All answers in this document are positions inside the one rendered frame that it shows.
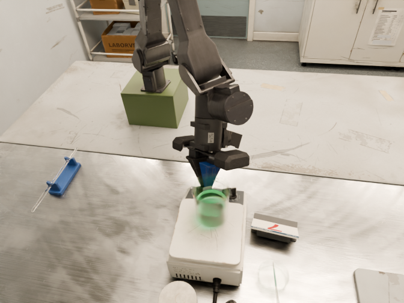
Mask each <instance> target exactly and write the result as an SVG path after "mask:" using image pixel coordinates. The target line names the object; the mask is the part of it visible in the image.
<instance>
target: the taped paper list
mask: <svg viewBox="0 0 404 303"><path fill-rule="evenodd" d="M378 10H379V13H378V16H377V19H376V22H375V25H374V27H373V30H372V33H371V36H370V39H369V42H368V44H369V45H383V46H394V45H395V44H396V41H397V38H398V36H399V33H400V30H401V29H402V26H403V24H404V8H385V7H379V8H378Z"/></svg>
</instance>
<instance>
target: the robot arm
mask: <svg viewBox="0 0 404 303"><path fill-rule="evenodd" d="M161 3H162V2H161V0H138V5H139V19H140V27H141V28H140V31H139V33H138V35H137V37H136V39H135V50H134V52H133V55H132V63H133V66H134V68H136V69H137V71H139V72H140V74H142V79H143V83H144V85H143V86H142V87H141V88H140V89H141V91H148V92H152V93H163V91H164V90H165V89H166V87H167V86H168V85H169V84H170V82H171V81H170V80H167V79H165V73H164V65H167V64H170V56H171V49H170V44H169V42H168V41H167V39H166V38H165V37H164V35H163V34H162V4H161ZM168 4H169V6H170V10H171V14H172V17H173V21H174V24H175V27H176V31H177V35H178V38H179V47H178V51H177V60H178V64H179V75H180V77H181V79H182V81H183V82H184V83H185V84H186V85H187V87H188V88H189V89H190V90H191V91H192V92H193V93H194V94H195V121H191V123H190V126H192V127H194V136H193V135H187V136H178V137H175V139H174V140H173V149H175V150H178V151H182V150H183V148H188V149H189V156H186V159H187V160H188V161H189V163H190V165H191V167H192V169H193V170H194V173H195V175H196V177H199V176H201V175H203V174H207V173H215V174H218V173H219V171H220V169H223V170H226V171H229V170H234V169H237V168H242V167H247V166H249V155H248V153H246V152H244V151H240V150H237V149H235V150H229V151H222V150H221V149H222V148H227V147H228V146H230V145H231V146H233V147H235V148H239V146H240V142H241V139H242V135H241V134H239V133H236V132H233V131H230V130H227V123H230V124H233V125H237V126H239V125H243V124H245V123H246V122H247V121H248V120H249V119H250V118H251V116H252V114H253V109H254V104H253V100H252V99H251V98H250V96H249V95H248V94H247V93H246V92H243V91H241V90H240V88H239V84H232V85H230V84H231V83H234V82H235V79H234V77H233V76H232V72H231V70H230V69H229V68H228V67H227V66H226V65H225V63H224V62H223V60H222V58H221V57H220V56H219V53H218V50H217V47H216V44H215V43H214V42H213V41H212V40H211V39H210V38H209V37H208V36H207V35H206V32H205V30H204V26H203V21H202V19H201V14H200V10H199V7H198V2H197V0H168ZM219 76H221V78H218V77H219ZM217 78H218V79H217ZM213 79H215V80H213ZM212 80H213V81H212ZM209 81H210V82H209Z"/></svg>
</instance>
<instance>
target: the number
mask: <svg viewBox="0 0 404 303"><path fill-rule="evenodd" d="M252 226H255V227H260V228H265V229H268V230H273V231H278V232H282V233H286V234H291V235H295V236H297V232H296V228H291V227H286V226H283V225H278V224H273V223H270V222H264V221H259V220H256V219H255V220H254V222H253V225H252Z"/></svg>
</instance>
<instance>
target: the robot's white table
mask: <svg viewBox="0 0 404 303"><path fill-rule="evenodd" d="M230 70H231V72H232V76H233V77H234V79H235V82H234V83H231V84H230V85H232V84H239V88H240V90H241V91H243V92H246V93H247V94H248V95H249V96H250V98H251V99H252V101H253V104H254V109H253V113H252V116H251V118H250V119H249V120H248V121H247V122H246V123H245V124H243V125H239V126H237V125H233V124H230V123H227V130H230V131H233V132H236V133H239V134H241V135H242V139H241V142H240V146H239V148H235V147H233V146H231V145H230V146H228V147H227V148H222V149H221V150H222V151H229V150H235V149H237V150H240V151H243V152H246V153H248V155H249V166H247V167H242V168H243V169H249V170H260V171H270V172H276V173H287V174H299V175H305V176H315V177H326V178H332V179H343V180H354V181H361V182H371V183H382V184H388V185H399V186H404V78H401V77H389V76H366V75H343V74H330V73H308V72H285V71H273V70H250V69H230ZM136 71H137V69H136V68H134V66H133V63H110V62H98V61H75V62H74V63H73V64H72V65H71V66H70V67H69V68H68V69H67V70H66V71H65V72H64V73H63V74H62V75H61V76H60V77H59V78H58V79H57V80H56V81H55V82H54V83H53V84H52V85H51V86H50V87H49V88H48V89H47V90H46V91H45V92H44V93H43V94H42V95H41V96H40V97H39V98H38V99H37V100H36V101H35V102H34V103H33V104H32V105H31V106H30V107H29V108H28V109H27V110H26V111H25V112H24V113H23V114H22V115H21V116H20V117H19V118H18V119H17V120H16V121H15V122H14V123H13V124H12V125H11V126H10V127H9V128H8V129H7V130H6V131H5V132H4V133H3V134H2V135H1V136H0V142H2V143H8V144H19V145H30V146H36V147H47V148H58V149H64V150H74V149H75V148H76V147H77V148H78V149H77V151H81V152H92V153H103V154H109V155H120V156H131V157H137V158H148V159H159V160H165V161H176V162H187V163H189V161H188V160H187V159H186V156H189V149H188V148H183V150H182V151H178V150H175V149H173V140H174V139H175V137H178V136H187V135H193V136H194V127H192V126H190V123H191V121H195V94H194V93H193V92H192V91H191V90H190V89H189V88H188V96H189V100H188V102H187V105H186V108H185V110H184V113H183V115H182V118H181V121H180V123H179V126H178V128H177V129H175V128H167V127H154V126H141V125H134V124H129V122H128V119H127V115H126V111H125V109H124V105H123V101H122V98H121V94H120V93H121V92H122V91H123V89H124V87H125V86H126V85H127V83H128V82H129V81H130V79H131V77H132V76H133V75H134V73H135V72H136Z"/></svg>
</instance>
